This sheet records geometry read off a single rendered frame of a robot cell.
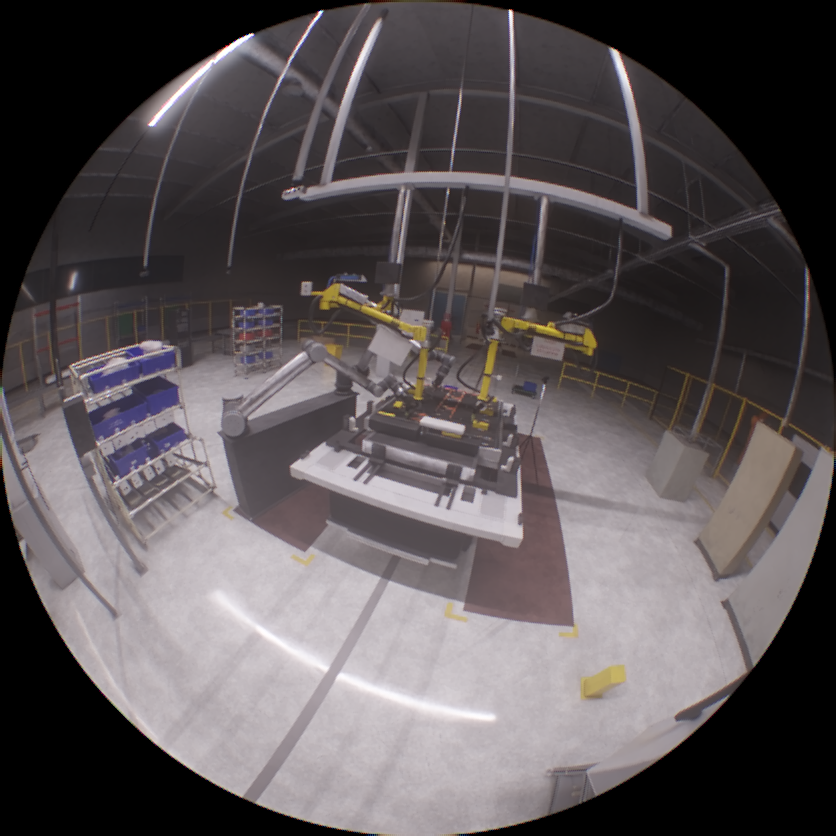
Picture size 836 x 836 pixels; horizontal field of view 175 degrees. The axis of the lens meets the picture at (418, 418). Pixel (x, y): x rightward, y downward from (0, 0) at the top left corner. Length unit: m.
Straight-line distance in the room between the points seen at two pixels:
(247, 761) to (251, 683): 0.59
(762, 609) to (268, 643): 4.62
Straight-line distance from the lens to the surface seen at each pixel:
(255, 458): 2.70
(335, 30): 10.08
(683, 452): 5.27
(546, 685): 2.35
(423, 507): 1.81
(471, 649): 2.23
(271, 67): 7.90
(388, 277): 2.55
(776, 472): 4.22
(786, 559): 3.94
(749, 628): 4.15
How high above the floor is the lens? 2.02
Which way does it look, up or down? 23 degrees down
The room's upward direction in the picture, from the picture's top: 8 degrees clockwise
